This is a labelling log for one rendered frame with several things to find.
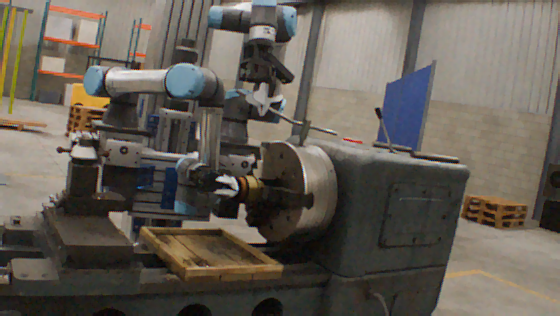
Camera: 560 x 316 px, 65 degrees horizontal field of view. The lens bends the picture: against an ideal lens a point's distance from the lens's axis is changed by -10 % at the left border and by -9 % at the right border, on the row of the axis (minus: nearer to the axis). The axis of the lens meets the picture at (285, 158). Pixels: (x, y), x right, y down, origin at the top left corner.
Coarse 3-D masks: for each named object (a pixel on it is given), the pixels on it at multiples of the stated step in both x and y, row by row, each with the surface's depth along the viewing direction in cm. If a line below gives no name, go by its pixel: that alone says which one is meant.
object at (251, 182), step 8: (248, 176) 144; (240, 184) 140; (248, 184) 142; (256, 184) 143; (240, 192) 140; (248, 192) 141; (256, 192) 142; (232, 200) 143; (240, 200) 142; (248, 200) 142; (256, 200) 143
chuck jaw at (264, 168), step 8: (256, 152) 154; (264, 152) 153; (256, 160) 150; (264, 160) 151; (272, 160) 153; (256, 168) 149; (264, 168) 150; (272, 168) 152; (256, 176) 147; (264, 176) 149; (272, 176) 151
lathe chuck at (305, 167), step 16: (272, 144) 154; (288, 144) 147; (288, 160) 146; (304, 160) 142; (320, 160) 147; (288, 176) 146; (304, 176) 140; (320, 176) 143; (304, 192) 139; (320, 192) 142; (272, 208) 151; (288, 208) 144; (304, 208) 139; (320, 208) 142; (272, 224) 150; (288, 224) 144; (304, 224) 142; (320, 224) 145; (272, 240) 150; (288, 240) 147
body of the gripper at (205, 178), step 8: (200, 168) 146; (208, 168) 147; (192, 176) 149; (200, 176) 145; (208, 176) 143; (216, 176) 145; (200, 184) 146; (208, 184) 144; (216, 184) 146; (224, 184) 147; (200, 192) 144
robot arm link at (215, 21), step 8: (216, 8) 149; (224, 8) 149; (232, 8) 149; (240, 8) 163; (248, 8) 177; (208, 16) 149; (216, 16) 148; (224, 16) 148; (232, 16) 148; (240, 16) 148; (208, 24) 150; (216, 24) 149; (224, 24) 149; (232, 24) 148; (240, 24) 148
